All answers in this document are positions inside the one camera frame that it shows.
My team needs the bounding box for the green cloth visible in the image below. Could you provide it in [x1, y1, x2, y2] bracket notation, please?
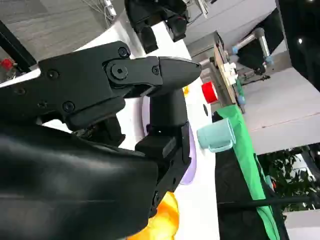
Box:
[211, 104, 281, 240]

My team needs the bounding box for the black pole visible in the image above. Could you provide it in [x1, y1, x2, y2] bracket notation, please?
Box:
[216, 195, 315, 209]

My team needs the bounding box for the black frame beam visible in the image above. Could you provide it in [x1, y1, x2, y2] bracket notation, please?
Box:
[0, 19, 39, 73]

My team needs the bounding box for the red background object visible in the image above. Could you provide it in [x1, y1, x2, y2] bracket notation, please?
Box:
[0, 59, 14, 74]

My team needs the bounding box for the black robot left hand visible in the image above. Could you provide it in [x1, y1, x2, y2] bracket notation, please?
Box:
[124, 0, 189, 54]

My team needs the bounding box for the white power strip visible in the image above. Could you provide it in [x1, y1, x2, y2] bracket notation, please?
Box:
[103, 0, 118, 19]

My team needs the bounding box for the pale green mug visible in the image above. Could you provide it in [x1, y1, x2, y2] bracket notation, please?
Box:
[196, 117, 237, 154]

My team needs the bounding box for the lilac plate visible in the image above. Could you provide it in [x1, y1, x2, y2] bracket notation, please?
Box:
[141, 96, 198, 186]

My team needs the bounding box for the green leafy plant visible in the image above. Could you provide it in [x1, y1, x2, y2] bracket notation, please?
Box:
[258, 146, 320, 221]

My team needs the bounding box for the wooden workbench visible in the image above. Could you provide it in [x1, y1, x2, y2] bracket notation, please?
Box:
[209, 43, 246, 115]

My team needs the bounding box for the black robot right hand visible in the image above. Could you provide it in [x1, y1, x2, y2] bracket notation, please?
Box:
[0, 40, 203, 240]

